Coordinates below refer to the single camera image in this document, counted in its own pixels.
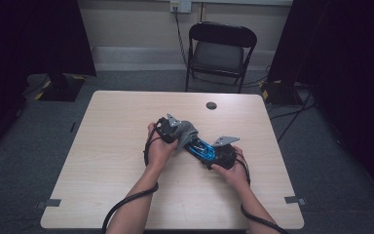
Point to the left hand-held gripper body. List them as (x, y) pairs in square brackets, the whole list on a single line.
[(167, 130)]

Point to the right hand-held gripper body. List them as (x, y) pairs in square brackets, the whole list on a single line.
[(224, 156)]

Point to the blue toy car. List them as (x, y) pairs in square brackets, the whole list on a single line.
[(203, 151)]

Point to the grey cloth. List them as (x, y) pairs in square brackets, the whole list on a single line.
[(186, 133)]

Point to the person's right hand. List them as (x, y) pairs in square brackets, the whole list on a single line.
[(237, 175)]

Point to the person's left hand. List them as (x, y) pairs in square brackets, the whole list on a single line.
[(157, 152)]

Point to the round table grommet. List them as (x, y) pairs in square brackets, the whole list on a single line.
[(211, 105)]

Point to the grey tape strip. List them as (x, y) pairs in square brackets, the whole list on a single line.
[(294, 200), (50, 203)]

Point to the black stand base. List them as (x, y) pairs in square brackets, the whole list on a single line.
[(61, 87), (280, 94)]

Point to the black folding chair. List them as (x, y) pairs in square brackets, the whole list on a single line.
[(219, 55)]

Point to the small black tape strip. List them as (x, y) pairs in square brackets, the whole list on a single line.
[(73, 127)]

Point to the black curtain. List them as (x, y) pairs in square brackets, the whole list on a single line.
[(29, 39), (347, 65)]

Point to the white wall socket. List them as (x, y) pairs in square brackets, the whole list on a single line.
[(180, 6)]

